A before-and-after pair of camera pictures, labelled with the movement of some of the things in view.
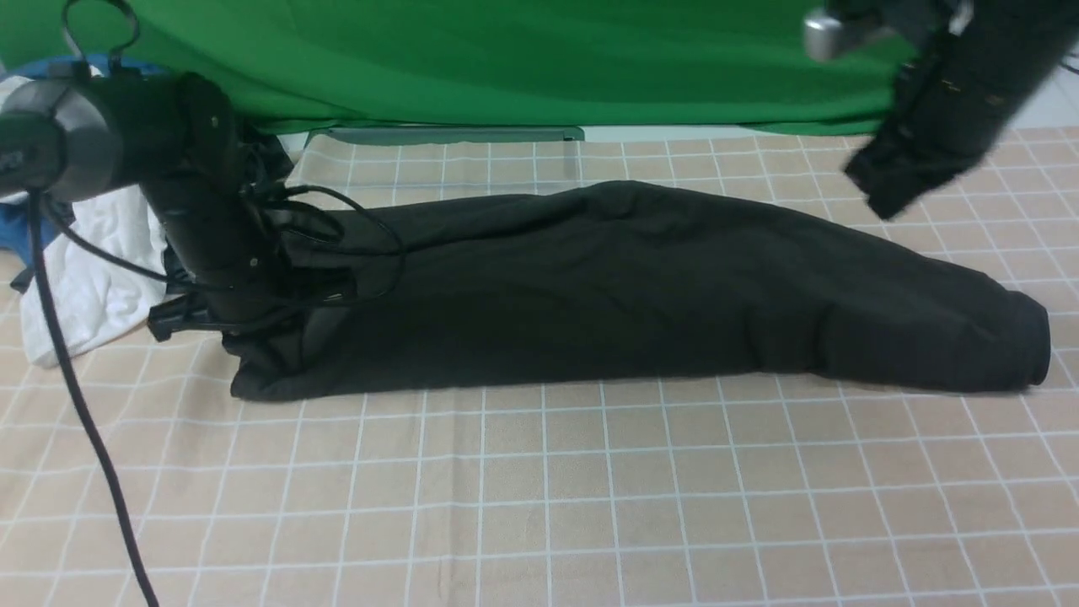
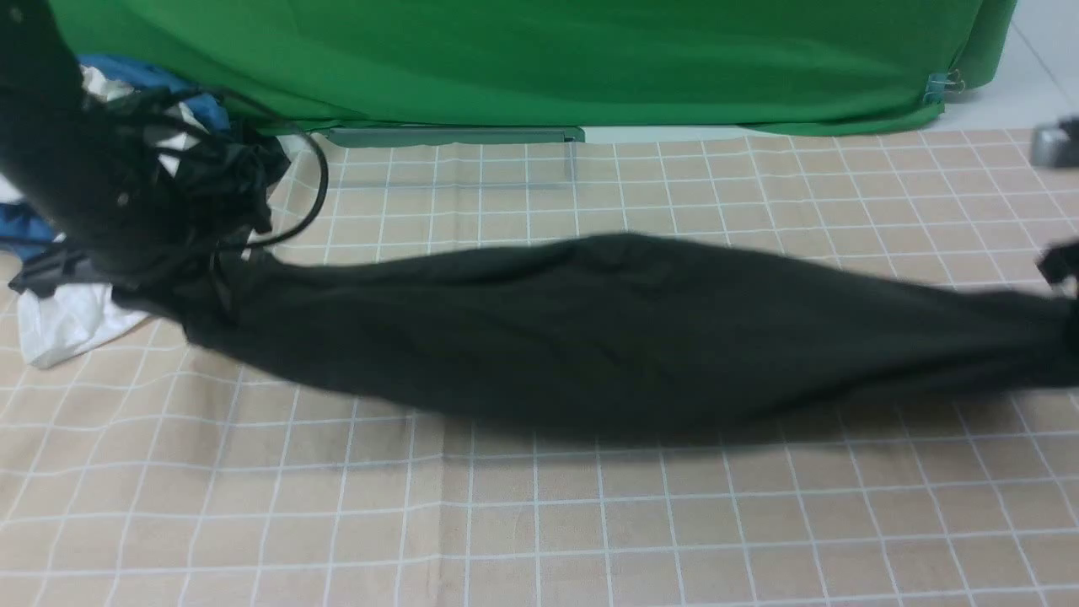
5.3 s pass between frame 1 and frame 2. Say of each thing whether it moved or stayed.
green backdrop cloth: stayed
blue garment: stayed
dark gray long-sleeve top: moved
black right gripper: moved
